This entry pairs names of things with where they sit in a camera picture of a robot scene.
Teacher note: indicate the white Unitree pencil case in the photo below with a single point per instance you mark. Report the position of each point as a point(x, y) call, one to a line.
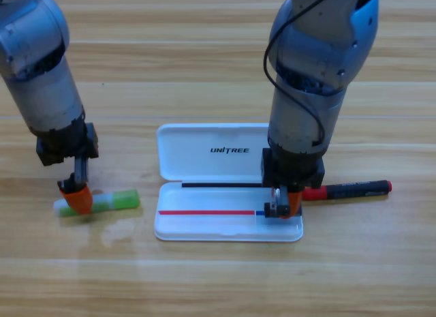
point(190, 160)

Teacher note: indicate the green and white eraser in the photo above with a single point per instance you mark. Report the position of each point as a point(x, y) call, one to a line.
point(126, 198)

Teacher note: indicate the red black marker pen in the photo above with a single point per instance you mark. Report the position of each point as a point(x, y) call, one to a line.
point(354, 189)

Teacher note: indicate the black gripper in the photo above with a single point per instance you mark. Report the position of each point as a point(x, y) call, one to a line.
point(64, 143)
point(293, 170)

